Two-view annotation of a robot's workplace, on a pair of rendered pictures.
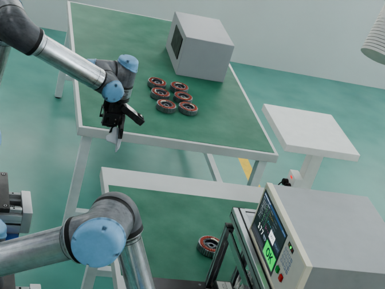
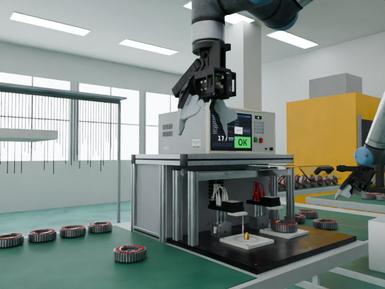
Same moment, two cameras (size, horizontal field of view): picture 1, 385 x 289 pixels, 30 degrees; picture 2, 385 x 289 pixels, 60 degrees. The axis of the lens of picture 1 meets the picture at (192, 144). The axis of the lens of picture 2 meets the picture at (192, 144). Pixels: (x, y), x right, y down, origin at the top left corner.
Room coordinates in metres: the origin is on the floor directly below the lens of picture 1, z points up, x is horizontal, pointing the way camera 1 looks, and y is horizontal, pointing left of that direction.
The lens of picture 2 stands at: (2.67, 0.98, 1.11)
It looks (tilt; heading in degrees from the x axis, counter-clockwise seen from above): 2 degrees up; 250
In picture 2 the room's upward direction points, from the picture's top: straight up
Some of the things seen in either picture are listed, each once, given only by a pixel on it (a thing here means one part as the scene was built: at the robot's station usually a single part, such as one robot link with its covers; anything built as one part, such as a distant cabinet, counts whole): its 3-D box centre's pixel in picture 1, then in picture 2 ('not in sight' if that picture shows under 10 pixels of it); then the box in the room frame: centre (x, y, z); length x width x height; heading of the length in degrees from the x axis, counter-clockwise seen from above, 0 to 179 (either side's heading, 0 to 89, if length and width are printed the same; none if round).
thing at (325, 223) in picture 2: not in sight; (325, 223); (1.48, -0.36, 0.77); 0.11 x 0.11 x 0.04
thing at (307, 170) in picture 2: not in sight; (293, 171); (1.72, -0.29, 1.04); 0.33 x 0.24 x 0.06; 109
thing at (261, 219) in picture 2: not in sight; (258, 221); (1.84, -0.40, 0.80); 0.08 x 0.05 x 0.06; 19
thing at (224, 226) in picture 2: not in sight; (221, 228); (2.07, -0.32, 0.80); 0.08 x 0.05 x 0.06; 19
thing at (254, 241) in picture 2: not in sight; (246, 240); (2.02, -0.18, 0.78); 0.15 x 0.15 x 0.01; 19
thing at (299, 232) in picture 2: not in sight; (284, 231); (1.79, -0.26, 0.78); 0.15 x 0.15 x 0.01; 19
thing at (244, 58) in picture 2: not in sight; (241, 123); (-0.05, -4.05, 1.65); 0.50 x 0.45 x 3.30; 109
